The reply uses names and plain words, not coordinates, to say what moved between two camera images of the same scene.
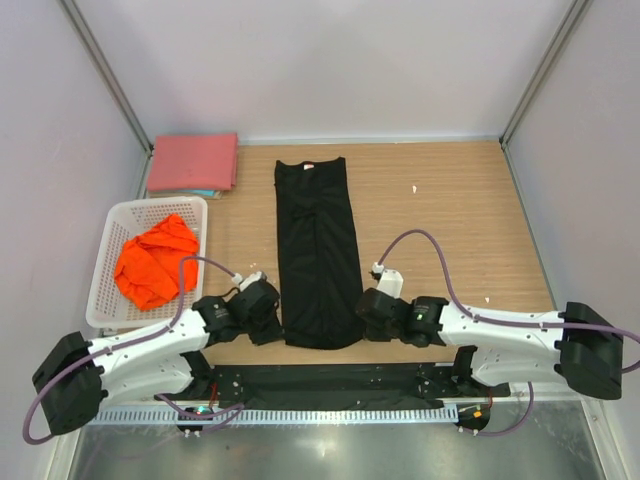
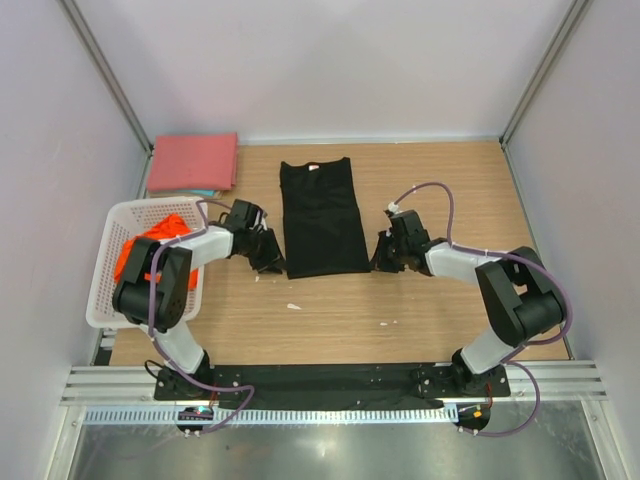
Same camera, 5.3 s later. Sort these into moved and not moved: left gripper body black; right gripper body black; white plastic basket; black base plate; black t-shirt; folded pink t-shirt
Moved: right gripper body black; black t-shirt; left gripper body black
Not moved: folded pink t-shirt; black base plate; white plastic basket
